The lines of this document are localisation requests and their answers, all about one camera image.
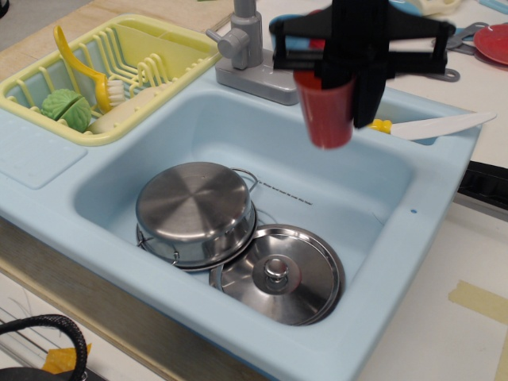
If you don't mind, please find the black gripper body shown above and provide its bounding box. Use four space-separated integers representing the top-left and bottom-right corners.
269 1 456 79

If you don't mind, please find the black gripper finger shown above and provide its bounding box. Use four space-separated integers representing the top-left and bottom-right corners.
352 73 386 129
315 68 353 89

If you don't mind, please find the orange red plastic cup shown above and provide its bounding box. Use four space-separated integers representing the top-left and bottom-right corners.
293 71 355 149

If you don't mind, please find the red cup lying down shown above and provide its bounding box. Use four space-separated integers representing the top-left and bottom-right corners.
309 39 325 50

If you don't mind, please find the blue plastic cup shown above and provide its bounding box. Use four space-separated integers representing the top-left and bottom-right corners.
269 14 310 51

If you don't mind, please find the light blue toy sink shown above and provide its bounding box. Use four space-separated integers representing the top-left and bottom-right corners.
1 71 479 380

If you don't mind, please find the yellow white toy knife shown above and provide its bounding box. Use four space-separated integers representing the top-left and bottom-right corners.
368 112 497 140

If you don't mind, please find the grey toy faucet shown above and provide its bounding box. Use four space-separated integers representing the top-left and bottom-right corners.
206 0 298 106

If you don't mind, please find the cream toy dish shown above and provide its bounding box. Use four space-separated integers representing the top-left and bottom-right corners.
416 0 462 16

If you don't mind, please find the grey toy spoon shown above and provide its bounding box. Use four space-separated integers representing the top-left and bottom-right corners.
436 68 460 83

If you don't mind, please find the grey toy fork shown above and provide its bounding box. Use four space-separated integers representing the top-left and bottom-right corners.
446 36 476 56

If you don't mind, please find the grey blue toy utensil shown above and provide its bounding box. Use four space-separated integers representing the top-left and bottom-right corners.
453 22 487 40

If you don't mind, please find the red toy plate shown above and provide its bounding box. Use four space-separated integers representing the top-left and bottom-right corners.
473 24 508 65

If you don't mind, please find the steel pot upside down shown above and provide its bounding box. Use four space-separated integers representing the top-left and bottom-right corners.
136 162 258 271

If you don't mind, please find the cream toy bottle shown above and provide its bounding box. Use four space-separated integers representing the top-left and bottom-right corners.
88 85 167 134

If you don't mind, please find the steel pot lid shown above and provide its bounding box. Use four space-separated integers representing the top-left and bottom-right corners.
209 224 345 326

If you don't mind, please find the yellow dish drying rack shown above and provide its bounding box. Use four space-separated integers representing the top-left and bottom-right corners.
1 14 220 146

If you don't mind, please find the beige masking tape strip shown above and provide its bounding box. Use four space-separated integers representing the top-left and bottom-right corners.
448 281 507 325

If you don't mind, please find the green toy cabbage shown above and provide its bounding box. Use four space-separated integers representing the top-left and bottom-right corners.
41 89 91 133

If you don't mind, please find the yellow tape piece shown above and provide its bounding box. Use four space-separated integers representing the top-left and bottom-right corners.
41 348 78 375

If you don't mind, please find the black rail at table edge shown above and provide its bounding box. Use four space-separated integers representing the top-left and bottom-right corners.
458 161 507 210

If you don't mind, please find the black braided cable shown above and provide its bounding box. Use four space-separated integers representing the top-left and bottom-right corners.
0 314 88 381

